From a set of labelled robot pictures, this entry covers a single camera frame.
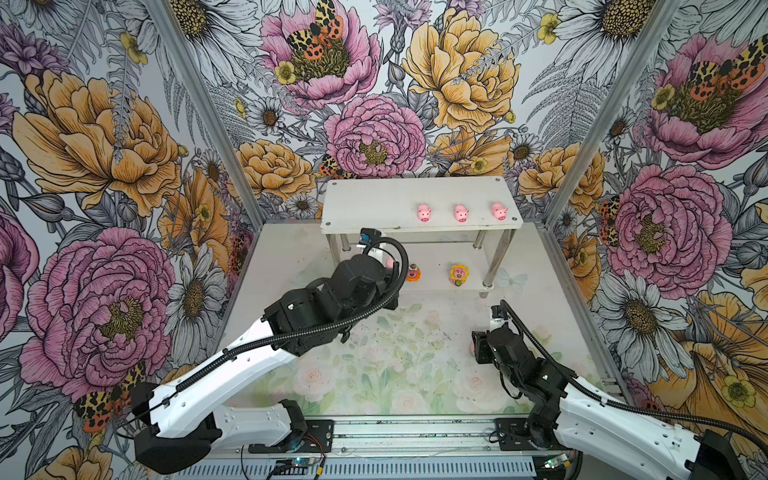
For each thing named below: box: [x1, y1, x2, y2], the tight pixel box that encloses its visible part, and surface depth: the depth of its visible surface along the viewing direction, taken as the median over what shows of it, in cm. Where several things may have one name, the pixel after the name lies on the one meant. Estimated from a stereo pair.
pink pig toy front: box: [454, 203, 470, 223], surface depth 75 cm
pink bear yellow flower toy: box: [449, 264, 470, 287], surface depth 96 cm
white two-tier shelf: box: [321, 176, 524, 296], surface depth 79 cm
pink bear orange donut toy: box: [406, 263, 422, 283], surface depth 96 cm
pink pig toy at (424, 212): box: [418, 204, 432, 222], surface depth 75 cm
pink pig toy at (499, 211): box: [492, 202, 509, 221], surface depth 75 cm
